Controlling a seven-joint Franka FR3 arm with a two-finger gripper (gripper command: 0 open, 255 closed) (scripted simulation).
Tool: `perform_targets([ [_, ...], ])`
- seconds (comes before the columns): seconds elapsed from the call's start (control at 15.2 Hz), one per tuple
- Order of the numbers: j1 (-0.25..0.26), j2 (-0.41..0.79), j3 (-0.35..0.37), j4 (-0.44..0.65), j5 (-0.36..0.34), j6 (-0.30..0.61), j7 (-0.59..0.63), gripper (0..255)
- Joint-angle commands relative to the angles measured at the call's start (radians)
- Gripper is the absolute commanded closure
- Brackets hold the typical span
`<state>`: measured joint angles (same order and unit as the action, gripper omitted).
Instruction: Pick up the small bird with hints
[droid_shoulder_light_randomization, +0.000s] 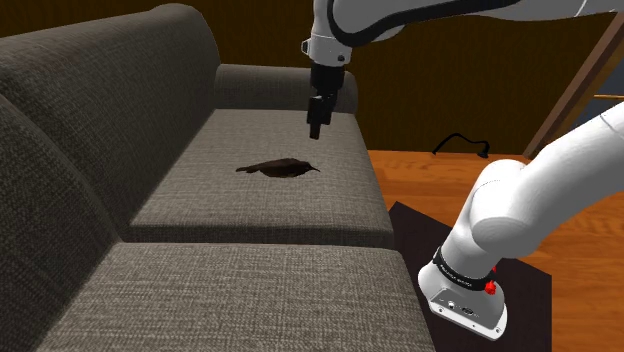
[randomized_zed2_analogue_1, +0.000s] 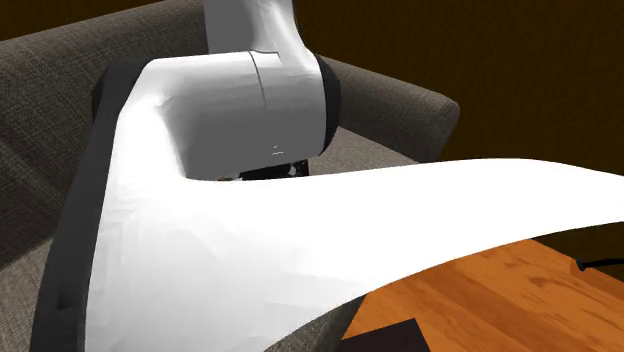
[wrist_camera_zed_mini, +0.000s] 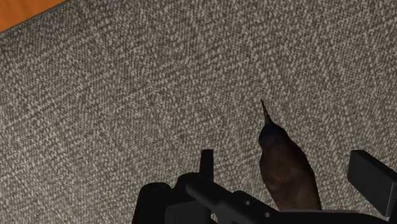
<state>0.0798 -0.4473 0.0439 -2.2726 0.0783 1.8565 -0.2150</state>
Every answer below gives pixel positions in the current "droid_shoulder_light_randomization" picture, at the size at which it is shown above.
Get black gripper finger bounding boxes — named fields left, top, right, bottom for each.
left=306, top=92, right=338, bottom=141

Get dark brown bird figure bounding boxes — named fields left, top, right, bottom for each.
left=235, top=157, right=321, bottom=179

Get grey fabric sofa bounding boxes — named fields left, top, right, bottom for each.
left=0, top=3, right=437, bottom=352

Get black cable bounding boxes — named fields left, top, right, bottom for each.
left=431, top=132, right=491, bottom=160

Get brown wooden ladder frame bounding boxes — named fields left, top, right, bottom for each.
left=521, top=10, right=624, bottom=161

